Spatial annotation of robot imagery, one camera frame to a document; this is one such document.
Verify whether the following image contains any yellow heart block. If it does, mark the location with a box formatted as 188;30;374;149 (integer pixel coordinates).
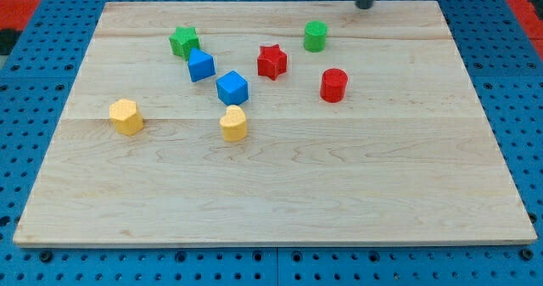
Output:
220;105;248;142

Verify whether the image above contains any red cylinder block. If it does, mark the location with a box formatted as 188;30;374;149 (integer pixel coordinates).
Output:
320;68;348;103

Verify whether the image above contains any red star block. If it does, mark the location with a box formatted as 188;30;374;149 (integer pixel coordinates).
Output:
257;44;288;81

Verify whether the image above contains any green star block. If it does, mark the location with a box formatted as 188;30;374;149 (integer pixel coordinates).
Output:
169;26;200;61

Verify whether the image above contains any yellow hexagon block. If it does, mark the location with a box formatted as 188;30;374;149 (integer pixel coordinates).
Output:
109;98;144;136

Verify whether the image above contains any blue triangular block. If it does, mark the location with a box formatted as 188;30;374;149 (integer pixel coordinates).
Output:
188;48;216;82

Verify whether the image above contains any green cylinder block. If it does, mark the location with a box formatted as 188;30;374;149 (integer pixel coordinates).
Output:
303;20;327;53

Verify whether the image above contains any light wooden board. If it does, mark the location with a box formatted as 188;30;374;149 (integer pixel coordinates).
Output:
14;1;537;248

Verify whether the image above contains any blue cube block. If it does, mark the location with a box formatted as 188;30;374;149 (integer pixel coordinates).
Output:
216;70;249;105

